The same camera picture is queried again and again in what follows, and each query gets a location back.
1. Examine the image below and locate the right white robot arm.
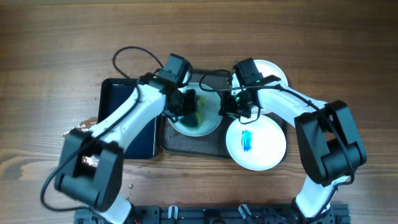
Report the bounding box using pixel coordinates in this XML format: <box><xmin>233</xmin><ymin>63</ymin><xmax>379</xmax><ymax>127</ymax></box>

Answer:
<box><xmin>225</xmin><ymin>82</ymin><xmax>367</xmax><ymax>223</ymax></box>

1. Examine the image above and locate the dark blue water tray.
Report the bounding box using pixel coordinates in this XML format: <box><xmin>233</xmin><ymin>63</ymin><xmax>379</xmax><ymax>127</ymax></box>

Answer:
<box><xmin>98</xmin><ymin>78</ymin><xmax>158</xmax><ymax>159</ymax></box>

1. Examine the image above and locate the green yellow sponge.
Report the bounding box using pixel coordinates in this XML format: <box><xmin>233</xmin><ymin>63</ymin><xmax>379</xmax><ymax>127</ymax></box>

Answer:
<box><xmin>179</xmin><ymin>96</ymin><xmax>203</xmax><ymax>129</ymax></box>

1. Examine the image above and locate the white plate with blue water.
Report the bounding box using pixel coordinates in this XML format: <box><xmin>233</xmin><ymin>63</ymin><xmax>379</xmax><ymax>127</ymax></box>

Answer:
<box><xmin>168</xmin><ymin>83</ymin><xmax>223</xmax><ymax>137</ymax></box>

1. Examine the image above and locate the white plate with blue stain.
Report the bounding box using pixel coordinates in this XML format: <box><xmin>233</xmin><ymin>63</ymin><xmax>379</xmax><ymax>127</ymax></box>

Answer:
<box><xmin>225</xmin><ymin>115</ymin><xmax>287</xmax><ymax>171</ymax></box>

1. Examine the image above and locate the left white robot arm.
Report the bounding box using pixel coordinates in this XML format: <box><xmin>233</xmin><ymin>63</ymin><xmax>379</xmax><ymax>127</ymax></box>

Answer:
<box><xmin>51</xmin><ymin>84</ymin><xmax>184</xmax><ymax>223</ymax></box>

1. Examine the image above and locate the dark grey serving tray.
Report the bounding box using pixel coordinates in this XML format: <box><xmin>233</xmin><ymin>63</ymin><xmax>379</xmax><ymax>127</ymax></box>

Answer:
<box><xmin>158</xmin><ymin>68</ymin><xmax>289</xmax><ymax>159</ymax></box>

